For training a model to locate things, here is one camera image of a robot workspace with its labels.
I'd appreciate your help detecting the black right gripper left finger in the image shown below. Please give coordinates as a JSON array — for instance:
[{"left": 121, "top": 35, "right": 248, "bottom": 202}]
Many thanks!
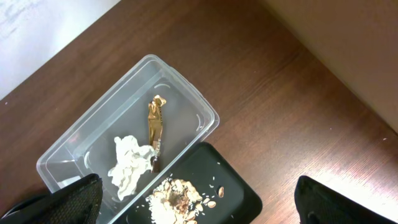
[{"left": 1, "top": 174, "right": 103, "bottom": 224}]

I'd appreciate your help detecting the gold foil wrapper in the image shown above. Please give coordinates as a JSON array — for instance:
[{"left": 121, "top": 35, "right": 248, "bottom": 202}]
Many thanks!
[{"left": 148, "top": 95, "right": 167, "bottom": 173}]

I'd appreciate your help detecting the clear plastic bin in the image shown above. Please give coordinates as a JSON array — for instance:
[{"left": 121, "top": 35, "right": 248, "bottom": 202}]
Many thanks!
[{"left": 36, "top": 54, "right": 220, "bottom": 223}]

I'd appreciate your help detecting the white napkin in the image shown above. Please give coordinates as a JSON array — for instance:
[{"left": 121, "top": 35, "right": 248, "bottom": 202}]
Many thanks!
[{"left": 108, "top": 135, "right": 156, "bottom": 201}]

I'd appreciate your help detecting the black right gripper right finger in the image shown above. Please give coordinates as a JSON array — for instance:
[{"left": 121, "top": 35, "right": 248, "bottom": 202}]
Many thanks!
[{"left": 294, "top": 175, "right": 396, "bottom": 224}]

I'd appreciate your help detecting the black rectangular tray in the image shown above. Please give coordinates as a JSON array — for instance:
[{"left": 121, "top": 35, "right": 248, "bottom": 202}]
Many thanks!
[{"left": 115, "top": 142, "right": 262, "bottom": 224}]

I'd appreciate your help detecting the pile of food scraps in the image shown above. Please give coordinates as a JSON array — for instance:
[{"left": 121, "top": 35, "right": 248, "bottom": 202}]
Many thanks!
[{"left": 130, "top": 177, "right": 225, "bottom": 224}]

